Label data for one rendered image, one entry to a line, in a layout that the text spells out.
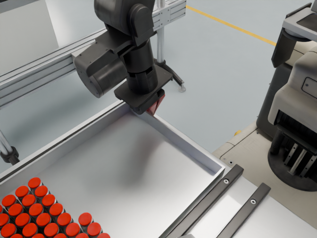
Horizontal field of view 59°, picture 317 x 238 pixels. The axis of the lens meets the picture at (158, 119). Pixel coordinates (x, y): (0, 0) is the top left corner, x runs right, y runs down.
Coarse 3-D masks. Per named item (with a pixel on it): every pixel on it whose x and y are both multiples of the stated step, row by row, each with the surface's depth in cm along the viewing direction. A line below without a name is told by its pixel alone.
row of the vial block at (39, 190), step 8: (32, 184) 47; (40, 184) 47; (32, 192) 48; (40, 192) 46; (48, 192) 46; (40, 200) 46; (48, 200) 45; (56, 200) 46; (48, 208) 45; (56, 208) 44; (56, 216) 44; (64, 216) 43; (64, 224) 42; (72, 224) 42; (64, 232) 44; (72, 232) 41; (80, 232) 43
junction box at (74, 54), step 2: (90, 44) 146; (86, 46) 145; (88, 46) 145; (82, 48) 143; (84, 48) 143; (86, 48) 143; (78, 50) 142; (80, 50) 142; (82, 50) 142; (74, 52) 141; (76, 52) 141; (78, 52) 141; (80, 52) 141; (72, 54) 140; (74, 54) 140; (76, 54) 140; (78, 54) 140; (72, 56) 141; (74, 56) 139; (72, 58) 142; (74, 58) 140; (74, 64) 144
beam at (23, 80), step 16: (176, 0) 181; (160, 16) 174; (176, 16) 185; (96, 32) 153; (64, 48) 143; (80, 48) 143; (32, 64) 133; (48, 64) 135; (64, 64) 141; (0, 80) 125; (16, 80) 127; (32, 80) 133; (48, 80) 139; (0, 96) 126; (16, 96) 131
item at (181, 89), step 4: (156, 60) 205; (164, 60) 205; (156, 64) 204; (160, 64) 203; (164, 64) 203; (164, 68) 203; (168, 68) 201; (172, 72) 200; (176, 76) 200; (176, 80) 200; (180, 80) 199; (180, 84) 199; (180, 88) 203; (184, 88) 203
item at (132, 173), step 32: (96, 128) 59; (128, 128) 61; (160, 128) 59; (64, 160) 56; (96, 160) 56; (128, 160) 56; (160, 160) 56; (192, 160) 56; (0, 192) 49; (64, 192) 51; (96, 192) 51; (128, 192) 51; (160, 192) 51; (192, 192) 51; (128, 224) 47; (160, 224) 47
